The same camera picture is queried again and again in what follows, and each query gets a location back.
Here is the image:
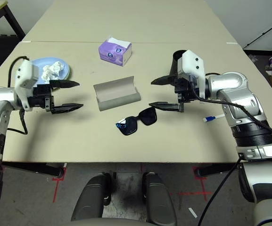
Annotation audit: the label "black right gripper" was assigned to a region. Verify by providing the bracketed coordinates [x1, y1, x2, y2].
[148, 75, 198, 113]

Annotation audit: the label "white marker blue cap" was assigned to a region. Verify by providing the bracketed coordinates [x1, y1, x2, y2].
[202, 114, 225, 123]

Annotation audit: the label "purple tissue pack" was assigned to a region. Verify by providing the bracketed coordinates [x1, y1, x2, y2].
[98, 36, 132, 66]

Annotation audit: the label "grey robot left leg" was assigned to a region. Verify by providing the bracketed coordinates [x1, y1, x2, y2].
[71, 174, 112, 222]

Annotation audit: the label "black sunglasses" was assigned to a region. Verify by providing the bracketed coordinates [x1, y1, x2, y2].
[115, 107, 157, 136]

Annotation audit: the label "grey open glasses case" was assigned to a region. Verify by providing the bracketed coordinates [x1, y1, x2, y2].
[93, 75, 141, 111]

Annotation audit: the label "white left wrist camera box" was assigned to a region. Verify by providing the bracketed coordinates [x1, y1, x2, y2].
[14, 59, 39, 111]

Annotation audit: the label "white tissue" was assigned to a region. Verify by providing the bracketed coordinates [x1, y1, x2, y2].
[41, 60, 66, 83]

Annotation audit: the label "grey robot leg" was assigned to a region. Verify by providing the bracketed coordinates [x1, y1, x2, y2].
[142, 172, 177, 226]
[71, 174, 112, 222]

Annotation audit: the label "black tripod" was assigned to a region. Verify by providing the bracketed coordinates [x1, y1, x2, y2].
[243, 17, 272, 59]

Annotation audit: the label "grey robot right leg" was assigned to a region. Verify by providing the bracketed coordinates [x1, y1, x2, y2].
[142, 172, 177, 226]

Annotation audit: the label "black plastic cup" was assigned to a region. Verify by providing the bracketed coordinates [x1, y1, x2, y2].
[170, 49, 188, 78]

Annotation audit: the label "red floor tape mark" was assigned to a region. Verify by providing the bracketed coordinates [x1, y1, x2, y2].
[52, 167, 67, 203]
[177, 167, 213, 202]

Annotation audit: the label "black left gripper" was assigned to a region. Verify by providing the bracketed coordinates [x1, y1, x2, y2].
[29, 80, 84, 114]

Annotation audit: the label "black table foot bar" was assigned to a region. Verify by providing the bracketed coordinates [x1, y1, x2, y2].
[195, 162, 239, 178]
[2, 161, 65, 178]

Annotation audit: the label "blue plastic plate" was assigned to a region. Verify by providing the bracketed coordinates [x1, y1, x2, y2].
[29, 56, 71, 83]

